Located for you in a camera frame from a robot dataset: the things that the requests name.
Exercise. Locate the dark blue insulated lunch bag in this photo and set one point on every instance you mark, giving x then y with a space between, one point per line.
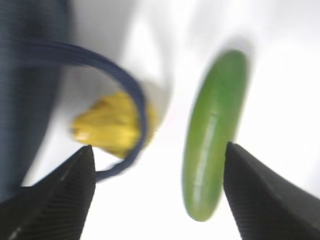
34 46

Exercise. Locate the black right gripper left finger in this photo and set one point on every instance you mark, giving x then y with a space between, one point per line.
56 207

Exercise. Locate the yellow toy pear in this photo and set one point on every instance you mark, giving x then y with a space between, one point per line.
111 124

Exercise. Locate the green toy cucumber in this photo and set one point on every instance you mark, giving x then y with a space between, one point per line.
213 124

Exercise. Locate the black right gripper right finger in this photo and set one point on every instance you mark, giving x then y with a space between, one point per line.
265 206

